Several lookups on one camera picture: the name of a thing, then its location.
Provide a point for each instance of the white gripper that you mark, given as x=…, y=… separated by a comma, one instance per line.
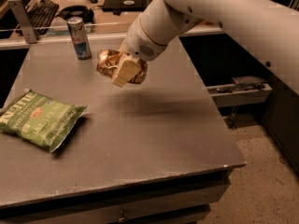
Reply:
x=139, y=45

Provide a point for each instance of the crushed orange soda can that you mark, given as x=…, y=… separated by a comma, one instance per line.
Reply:
x=108, y=62

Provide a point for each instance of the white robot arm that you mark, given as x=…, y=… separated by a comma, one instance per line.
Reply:
x=267, y=30

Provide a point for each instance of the redbull can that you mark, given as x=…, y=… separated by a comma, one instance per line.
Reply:
x=79, y=38

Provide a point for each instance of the black laptop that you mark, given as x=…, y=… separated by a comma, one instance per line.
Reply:
x=124, y=5

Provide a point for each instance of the black headphones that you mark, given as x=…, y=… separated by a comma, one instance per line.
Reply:
x=77, y=11

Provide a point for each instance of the black keyboard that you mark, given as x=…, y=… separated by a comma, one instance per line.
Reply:
x=41, y=15

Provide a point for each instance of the green jalapeno chips bag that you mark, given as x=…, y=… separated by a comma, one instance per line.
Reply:
x=39, y=119

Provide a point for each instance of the open metal side drawer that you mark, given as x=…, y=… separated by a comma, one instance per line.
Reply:
x=241, y=91

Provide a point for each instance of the left metal bracket post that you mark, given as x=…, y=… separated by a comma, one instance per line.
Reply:
x=20, y=13

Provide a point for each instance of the grey drawer with handle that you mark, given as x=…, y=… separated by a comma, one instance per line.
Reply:
x=180, y=203

